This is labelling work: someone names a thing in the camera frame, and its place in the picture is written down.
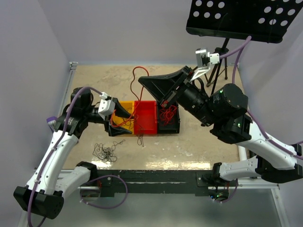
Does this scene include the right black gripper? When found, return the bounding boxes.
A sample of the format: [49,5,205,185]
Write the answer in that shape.
[139,65,218,126]

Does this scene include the yellow plastic bin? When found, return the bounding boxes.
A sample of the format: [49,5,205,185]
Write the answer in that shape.
[113,101,134,134]

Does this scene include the red cable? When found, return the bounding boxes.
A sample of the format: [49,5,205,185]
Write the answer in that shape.
[158,105,178,127]
[110,66,150,148]

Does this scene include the red plastic bin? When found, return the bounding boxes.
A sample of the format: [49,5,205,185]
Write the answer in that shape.
[134,101,157,135]

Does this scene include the black plastic bin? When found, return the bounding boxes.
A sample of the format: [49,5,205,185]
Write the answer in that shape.
[156,102,180,134]

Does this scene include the red and black cables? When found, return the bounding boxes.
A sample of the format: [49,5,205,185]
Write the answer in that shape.
[93,139,126,164]

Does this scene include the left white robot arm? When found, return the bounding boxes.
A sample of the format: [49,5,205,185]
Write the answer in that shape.
[13,87,132,227]

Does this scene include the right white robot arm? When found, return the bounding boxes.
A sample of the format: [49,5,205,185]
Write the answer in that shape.
[138,66,303,186]

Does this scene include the purple box with metal insert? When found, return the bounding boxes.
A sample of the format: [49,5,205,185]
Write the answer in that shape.
[46,116,57,131]

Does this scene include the white cylinder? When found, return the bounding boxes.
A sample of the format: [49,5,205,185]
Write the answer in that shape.
[238,146,248,161]

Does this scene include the black music stand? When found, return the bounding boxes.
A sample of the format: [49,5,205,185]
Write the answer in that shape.
[186,0,303,109]

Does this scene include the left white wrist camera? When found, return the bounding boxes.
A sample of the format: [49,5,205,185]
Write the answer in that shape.
[98,92,117,120]

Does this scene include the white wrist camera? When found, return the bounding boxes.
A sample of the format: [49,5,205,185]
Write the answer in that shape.
[190,48,220,82]
[98,92,117,120]

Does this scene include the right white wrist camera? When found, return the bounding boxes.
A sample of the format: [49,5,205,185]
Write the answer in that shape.
[190,48,220,82]

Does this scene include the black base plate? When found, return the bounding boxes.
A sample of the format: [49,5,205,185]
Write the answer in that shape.
[93,169,226,197]

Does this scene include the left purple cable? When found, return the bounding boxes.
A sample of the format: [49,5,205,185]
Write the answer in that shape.
[27,86,128,227]

